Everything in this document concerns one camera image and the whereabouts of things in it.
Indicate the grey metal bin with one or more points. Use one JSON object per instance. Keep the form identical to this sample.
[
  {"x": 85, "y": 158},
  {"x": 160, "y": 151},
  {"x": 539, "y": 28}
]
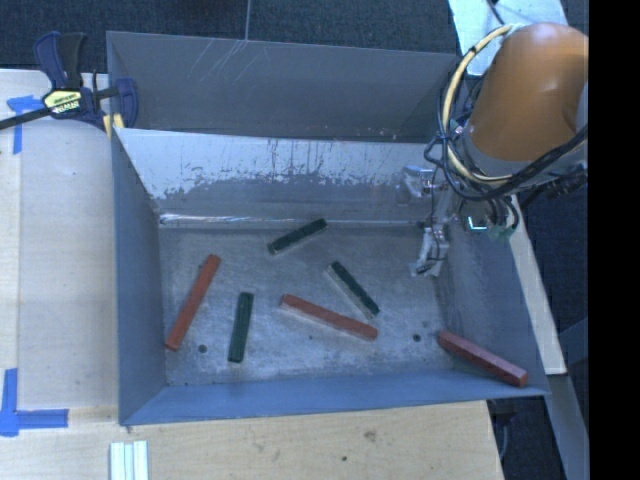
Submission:
[{"x": 300, "y": 318}]

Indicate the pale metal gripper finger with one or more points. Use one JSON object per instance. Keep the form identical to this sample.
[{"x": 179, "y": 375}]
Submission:
[
  {"x": 414, "y": 182},
  {"x": 429, "y": 253}
]

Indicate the dark green flat block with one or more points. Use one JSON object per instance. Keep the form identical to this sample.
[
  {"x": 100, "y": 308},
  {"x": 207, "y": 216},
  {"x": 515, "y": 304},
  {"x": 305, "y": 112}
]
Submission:
[
  {"x": 241, "y": 327},
  {"x": 356, "y": 290},
  {"x": 297, "y": 236}
]

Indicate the red-brown flat block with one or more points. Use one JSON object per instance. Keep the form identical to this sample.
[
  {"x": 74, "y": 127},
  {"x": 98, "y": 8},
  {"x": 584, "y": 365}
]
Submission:
[
  {"x": 327, "y": 316},
  {"x": 194, "y": 300},
  {"x": 482, "y": 358}
]

